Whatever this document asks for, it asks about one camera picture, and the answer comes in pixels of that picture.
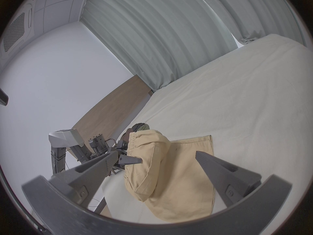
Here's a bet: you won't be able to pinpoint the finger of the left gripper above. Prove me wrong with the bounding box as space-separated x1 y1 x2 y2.
119 156 143 166

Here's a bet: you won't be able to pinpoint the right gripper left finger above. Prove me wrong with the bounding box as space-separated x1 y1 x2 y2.
50 151 118 207

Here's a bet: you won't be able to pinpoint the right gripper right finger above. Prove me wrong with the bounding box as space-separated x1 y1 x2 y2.
196 151 262 208

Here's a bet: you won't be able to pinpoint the beige shorts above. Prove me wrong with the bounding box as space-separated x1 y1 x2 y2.
123 129 216 222

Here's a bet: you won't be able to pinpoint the bed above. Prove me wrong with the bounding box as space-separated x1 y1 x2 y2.
71 33 313 225

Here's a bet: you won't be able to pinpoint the brown garment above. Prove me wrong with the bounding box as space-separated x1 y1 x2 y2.
119 128 135 145

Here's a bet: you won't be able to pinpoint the white ceiling air vent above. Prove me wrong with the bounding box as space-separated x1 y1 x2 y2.
0 0 36 61

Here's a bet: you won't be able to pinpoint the window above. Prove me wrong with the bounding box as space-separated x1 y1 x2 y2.
184 0 245 49

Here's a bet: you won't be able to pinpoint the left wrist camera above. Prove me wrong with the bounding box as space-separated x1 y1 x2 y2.
117 141 129 154

